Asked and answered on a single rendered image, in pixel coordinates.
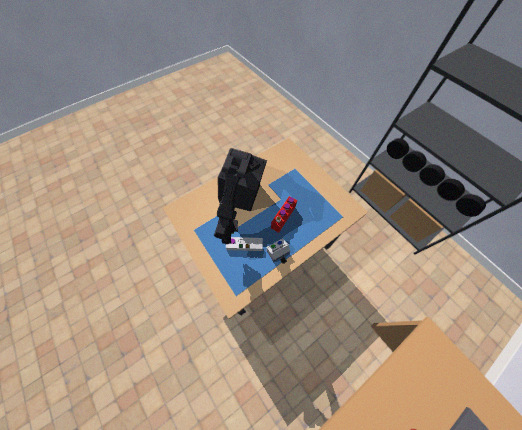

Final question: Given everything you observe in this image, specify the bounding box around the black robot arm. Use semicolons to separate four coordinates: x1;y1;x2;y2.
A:
214;148;260;244

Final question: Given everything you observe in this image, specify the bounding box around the blue bench mat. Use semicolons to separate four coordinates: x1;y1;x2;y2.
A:
194;169;343;296

